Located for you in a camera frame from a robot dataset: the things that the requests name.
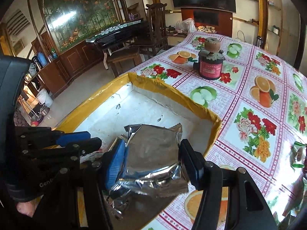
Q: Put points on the silver foil snack pack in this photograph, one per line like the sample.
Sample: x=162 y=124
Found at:
x=118 y=139

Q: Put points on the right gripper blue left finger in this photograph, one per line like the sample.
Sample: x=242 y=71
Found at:
x=112 y=162

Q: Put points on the dark wooden chair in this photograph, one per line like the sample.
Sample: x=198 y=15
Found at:
x=155 y=38

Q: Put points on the dark jar with pink label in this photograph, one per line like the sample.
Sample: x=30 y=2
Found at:
x=210 y=60

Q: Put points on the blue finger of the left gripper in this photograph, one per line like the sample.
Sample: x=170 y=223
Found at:
x=66 y=138

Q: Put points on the black piano table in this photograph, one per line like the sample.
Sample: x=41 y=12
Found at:
x=118 y=34

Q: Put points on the white plastic bag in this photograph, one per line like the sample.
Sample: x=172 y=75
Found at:
x=186 y=26

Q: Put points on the wooden stool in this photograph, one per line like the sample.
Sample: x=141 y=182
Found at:
x=121 y=55

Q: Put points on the floral wall painting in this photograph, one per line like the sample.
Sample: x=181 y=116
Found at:
x=72 y=21

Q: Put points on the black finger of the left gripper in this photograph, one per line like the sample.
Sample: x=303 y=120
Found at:
x=87 y=146

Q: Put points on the yellow cardboard tray box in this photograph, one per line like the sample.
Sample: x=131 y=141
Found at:
x=132 y=99

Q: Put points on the person's left hand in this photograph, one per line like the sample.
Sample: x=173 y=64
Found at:
x=27 y=208

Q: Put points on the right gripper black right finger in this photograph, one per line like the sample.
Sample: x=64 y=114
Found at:
x=203 y=175

